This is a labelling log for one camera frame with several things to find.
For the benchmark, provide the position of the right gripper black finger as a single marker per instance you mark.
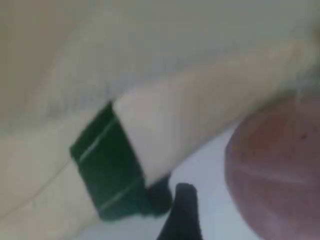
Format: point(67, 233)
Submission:
point(183, 217)

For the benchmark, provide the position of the pink peach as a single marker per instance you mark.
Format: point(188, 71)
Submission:
point(275, 162)

